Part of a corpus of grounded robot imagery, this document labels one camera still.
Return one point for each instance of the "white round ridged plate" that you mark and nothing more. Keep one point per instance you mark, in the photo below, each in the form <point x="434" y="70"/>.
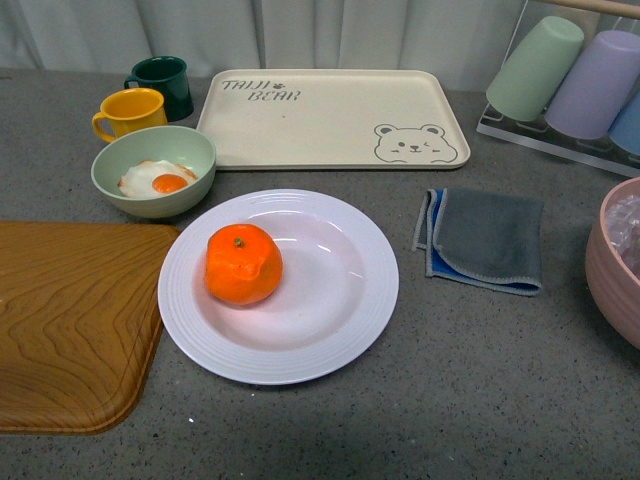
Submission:
<point x="337" y="294"/>

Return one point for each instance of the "orange mandarin fruit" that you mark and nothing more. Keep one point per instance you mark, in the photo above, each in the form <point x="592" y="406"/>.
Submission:
<point x="243" y="264"/>

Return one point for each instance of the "beige bear print tray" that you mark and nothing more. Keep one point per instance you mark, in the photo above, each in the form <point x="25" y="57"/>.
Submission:
<point x="331" y="119"/>

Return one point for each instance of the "grey blue folded cloth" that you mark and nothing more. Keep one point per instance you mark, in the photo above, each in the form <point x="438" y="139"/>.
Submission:
<point x="484" y="239"/>

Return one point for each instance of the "light green bowl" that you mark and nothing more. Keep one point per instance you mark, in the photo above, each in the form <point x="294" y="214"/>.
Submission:
<point x="176" y="144"/>

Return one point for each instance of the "toy fried egg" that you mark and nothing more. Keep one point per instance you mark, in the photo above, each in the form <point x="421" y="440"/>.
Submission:
<point x="150" y="179"/>

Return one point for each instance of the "dark green mug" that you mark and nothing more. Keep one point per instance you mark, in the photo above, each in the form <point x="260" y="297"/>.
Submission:
<point x="168" y="76"/>

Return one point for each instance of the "yellow mug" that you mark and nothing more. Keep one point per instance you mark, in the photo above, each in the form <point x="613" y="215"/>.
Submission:
<point x="129" y="110"/>

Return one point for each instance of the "wooden cutting board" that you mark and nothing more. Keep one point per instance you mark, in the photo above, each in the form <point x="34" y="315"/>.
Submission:
<point x="79" y="322"/>

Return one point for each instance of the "light green plastic cup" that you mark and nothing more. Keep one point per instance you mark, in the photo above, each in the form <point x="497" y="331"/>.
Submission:
<point x="533" y="72"/>

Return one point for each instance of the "clear acrylic cup rack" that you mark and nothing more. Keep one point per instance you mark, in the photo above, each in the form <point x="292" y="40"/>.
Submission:
<point x="600" y="153"/>

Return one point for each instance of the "lavender plastic cup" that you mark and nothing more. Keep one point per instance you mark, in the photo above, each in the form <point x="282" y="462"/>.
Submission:
<point x="597" y="86"/>

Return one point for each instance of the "pink ridged bowl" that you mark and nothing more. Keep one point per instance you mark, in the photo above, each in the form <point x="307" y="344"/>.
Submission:
<point x="613" y="286"/>

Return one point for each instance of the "clear wrapped candies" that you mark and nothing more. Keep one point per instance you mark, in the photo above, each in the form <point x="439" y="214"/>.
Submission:
<point x="622" y="224"/>

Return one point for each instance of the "blue plastic cup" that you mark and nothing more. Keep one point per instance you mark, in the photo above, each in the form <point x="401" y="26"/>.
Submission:
<point x="624" y="132"/>

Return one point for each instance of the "wooden rack rod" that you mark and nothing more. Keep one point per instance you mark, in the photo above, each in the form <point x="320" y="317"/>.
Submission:
<point x="612" y="8"/>

